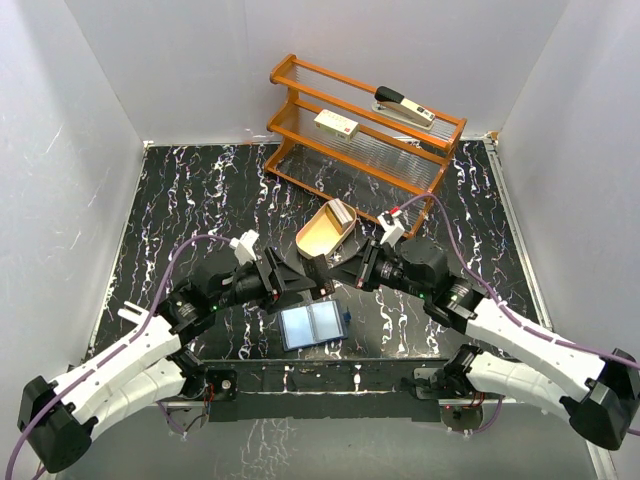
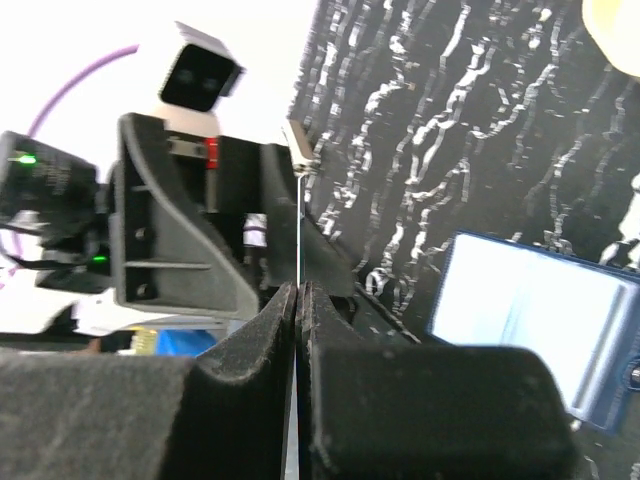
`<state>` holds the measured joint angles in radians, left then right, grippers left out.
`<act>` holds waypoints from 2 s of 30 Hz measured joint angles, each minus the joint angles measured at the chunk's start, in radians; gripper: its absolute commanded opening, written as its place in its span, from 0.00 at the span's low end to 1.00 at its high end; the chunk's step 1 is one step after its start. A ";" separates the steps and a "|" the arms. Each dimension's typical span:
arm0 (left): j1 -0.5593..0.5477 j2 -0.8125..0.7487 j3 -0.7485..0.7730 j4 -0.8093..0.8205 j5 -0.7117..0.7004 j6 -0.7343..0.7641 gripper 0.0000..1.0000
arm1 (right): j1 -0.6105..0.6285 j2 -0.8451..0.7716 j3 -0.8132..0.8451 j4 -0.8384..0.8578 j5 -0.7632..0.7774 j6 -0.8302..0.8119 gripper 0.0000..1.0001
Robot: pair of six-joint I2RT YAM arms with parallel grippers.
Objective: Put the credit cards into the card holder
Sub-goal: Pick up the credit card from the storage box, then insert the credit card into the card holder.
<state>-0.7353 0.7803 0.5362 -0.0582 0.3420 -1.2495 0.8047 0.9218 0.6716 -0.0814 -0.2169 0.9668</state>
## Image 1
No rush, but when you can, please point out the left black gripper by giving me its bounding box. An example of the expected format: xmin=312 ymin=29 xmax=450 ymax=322
xmin=213 ymin=247 xmax=315 ymax=313

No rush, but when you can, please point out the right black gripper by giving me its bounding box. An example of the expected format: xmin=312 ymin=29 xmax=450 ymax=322
xmin=326 ymin=237 xmax=429 ymax=300

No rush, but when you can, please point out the black chip credit card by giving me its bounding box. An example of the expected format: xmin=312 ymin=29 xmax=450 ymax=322
xmin=302 ymin=254 xmax=335 ymax=300

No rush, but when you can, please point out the stack of credit cards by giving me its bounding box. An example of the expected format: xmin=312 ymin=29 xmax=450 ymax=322
xmin=328 ymin=198 xmax=354 ymax=229

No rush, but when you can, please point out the blue card holder wallet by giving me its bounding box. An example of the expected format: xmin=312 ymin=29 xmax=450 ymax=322
xmin=277 ymin=300 xmax=351 ymax=352

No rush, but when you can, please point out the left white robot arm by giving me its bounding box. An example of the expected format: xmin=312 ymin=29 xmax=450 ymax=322
xmin=18 ymin=247 xmax=317 ymax=473

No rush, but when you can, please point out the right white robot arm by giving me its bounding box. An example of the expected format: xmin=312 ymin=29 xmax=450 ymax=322
xmin=329 ymin=238 xmax=639 ymax=451

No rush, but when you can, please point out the orange wooden three-tier rack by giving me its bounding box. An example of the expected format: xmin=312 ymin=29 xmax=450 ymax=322
xmin=265 ymin=54 xmax=467 ymax=221

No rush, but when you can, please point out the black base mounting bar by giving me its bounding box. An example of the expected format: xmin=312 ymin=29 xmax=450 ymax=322
xmin=206 ymin=359 xmax=471 ymax=422

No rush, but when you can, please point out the white staples box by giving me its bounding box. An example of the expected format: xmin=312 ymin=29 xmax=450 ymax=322
xmin=314 ymin=109 xmax=360 ymax=142

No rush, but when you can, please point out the black and beige stapler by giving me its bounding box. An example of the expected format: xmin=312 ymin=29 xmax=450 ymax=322
xmin=372 ymin=86 xmax=436 ymax=130

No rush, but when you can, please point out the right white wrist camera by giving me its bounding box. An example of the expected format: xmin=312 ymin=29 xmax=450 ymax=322
xmin=377 ymin=207 xmax=405 ymax=247

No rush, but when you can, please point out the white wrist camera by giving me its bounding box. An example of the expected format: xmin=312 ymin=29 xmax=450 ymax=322
xmin=377 ymin=207 xmax=405 ymax=247
xmin=229 ymin=229 xmax=259 ymax=266

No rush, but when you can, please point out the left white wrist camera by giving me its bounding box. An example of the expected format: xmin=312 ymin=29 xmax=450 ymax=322
xmin=229 ymin=229 xmax=259 ymax=266

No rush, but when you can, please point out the aluminium frame rail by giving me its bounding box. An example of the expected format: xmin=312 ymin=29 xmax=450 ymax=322
xmin=482 ymin=132 xmax=617 ymax=480

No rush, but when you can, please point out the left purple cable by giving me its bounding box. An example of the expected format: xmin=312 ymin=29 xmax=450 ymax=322
xmin=5 ymin=234 xmax=236 ymax=480

